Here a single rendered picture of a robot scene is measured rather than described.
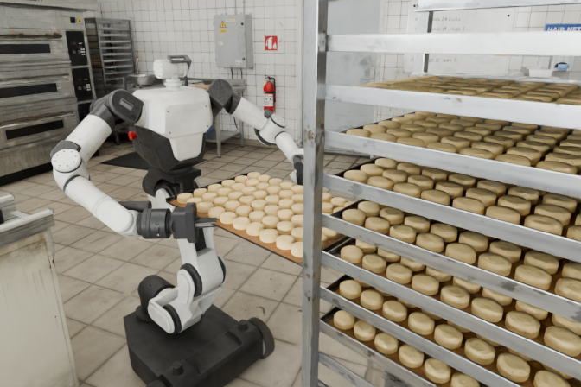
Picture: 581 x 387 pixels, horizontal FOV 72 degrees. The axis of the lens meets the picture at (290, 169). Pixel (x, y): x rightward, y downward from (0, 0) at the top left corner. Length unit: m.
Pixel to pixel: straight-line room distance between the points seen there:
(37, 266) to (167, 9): 5.31
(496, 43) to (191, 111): 1.14
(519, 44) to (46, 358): 1.85
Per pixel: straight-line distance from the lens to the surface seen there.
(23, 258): 1.74
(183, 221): 1.19
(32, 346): 1.91
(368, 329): 0.99
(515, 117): 0.64
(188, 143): 1.57
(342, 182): 0.80
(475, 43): 0.66
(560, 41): 0.63
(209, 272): 1.71
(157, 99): 1.50
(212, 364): 1.92
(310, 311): 0.95
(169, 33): 6.63
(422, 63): 1.15
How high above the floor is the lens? 1.50
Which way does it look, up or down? 18 degrees down
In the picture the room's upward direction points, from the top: straight up
